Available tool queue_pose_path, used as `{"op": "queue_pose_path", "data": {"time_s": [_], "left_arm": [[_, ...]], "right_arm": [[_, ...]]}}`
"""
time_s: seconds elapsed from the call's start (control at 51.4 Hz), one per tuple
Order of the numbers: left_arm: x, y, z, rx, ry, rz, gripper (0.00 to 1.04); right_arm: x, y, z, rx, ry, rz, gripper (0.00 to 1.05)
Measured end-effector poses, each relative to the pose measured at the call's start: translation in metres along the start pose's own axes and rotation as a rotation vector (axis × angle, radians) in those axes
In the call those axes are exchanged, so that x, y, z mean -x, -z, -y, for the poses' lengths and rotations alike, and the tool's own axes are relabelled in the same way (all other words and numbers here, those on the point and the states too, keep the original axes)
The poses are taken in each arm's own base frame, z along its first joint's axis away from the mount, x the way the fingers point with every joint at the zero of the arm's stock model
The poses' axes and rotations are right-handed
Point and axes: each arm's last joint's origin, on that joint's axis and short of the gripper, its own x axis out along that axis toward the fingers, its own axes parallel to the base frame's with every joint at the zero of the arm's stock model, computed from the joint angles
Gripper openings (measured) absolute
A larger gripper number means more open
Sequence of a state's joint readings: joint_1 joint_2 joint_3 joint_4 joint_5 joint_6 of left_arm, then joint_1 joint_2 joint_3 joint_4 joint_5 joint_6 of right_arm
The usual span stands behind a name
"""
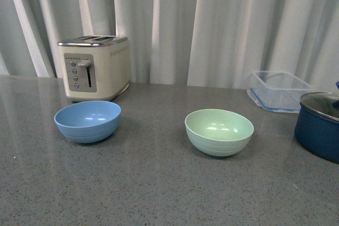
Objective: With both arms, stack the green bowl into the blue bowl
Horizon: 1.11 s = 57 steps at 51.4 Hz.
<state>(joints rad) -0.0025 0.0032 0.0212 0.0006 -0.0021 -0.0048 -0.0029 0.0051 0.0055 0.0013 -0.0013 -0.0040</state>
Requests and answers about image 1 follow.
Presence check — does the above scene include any green bowl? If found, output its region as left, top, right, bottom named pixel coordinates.
left=184, top=109, right=254, bottom=157

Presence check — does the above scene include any glass pot lid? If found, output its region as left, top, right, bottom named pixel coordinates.
left=300, top=92, right=338, bottom=122

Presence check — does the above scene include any white curtain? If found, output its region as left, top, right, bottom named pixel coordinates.
left=1, top=0, right=338, bottom=92

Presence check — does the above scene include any clear plastic food container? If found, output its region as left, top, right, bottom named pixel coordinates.
left=247, top=71, right=313, bottom=114

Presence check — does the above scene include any cream two-slot toaster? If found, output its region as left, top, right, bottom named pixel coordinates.
left=58, top=35, right=131, bottom=102

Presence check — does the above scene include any blue bowl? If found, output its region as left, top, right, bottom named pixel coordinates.
left=54, top=101, right=121, bottom=143

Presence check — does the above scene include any dark blue pot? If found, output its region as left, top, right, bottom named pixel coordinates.
left=295, top=106, right=338, bottom=164

